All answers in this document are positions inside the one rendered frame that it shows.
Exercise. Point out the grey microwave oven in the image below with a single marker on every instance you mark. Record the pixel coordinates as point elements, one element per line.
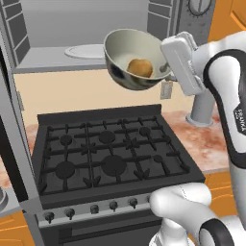
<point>80,22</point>

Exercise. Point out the black gas hob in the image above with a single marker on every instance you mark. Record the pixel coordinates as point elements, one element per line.
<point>112,150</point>

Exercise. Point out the black oven knob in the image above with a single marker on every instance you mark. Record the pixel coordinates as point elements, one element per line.
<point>113,205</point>
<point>69,212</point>
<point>94,209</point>
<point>132,202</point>
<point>148,198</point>
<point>48,217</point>

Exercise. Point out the white wall socket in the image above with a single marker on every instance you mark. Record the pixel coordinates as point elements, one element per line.
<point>167,89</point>

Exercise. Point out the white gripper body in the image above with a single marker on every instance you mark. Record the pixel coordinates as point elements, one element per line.
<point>182,64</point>

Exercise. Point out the brown potato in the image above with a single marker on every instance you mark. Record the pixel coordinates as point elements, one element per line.
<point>140,67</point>

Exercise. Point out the orange base cupboard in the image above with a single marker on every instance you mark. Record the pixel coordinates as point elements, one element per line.
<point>221,192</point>
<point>14,229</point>

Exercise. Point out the white bowl with dark pattern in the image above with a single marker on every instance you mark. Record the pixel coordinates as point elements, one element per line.
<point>128,48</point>

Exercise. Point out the orange wall cupboard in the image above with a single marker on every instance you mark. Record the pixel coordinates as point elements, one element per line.
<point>227,17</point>

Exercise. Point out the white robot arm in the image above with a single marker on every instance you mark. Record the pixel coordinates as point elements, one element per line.
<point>224,96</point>

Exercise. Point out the grey cylinder stand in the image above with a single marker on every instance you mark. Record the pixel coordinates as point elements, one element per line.
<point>201,109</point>

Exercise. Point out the grey microwave door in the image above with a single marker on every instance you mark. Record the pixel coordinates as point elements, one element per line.
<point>14,134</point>

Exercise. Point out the grey round object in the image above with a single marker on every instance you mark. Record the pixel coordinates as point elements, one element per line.
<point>2,198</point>

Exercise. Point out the white microwave turntable plate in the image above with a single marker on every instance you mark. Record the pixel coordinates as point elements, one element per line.
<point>85,51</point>

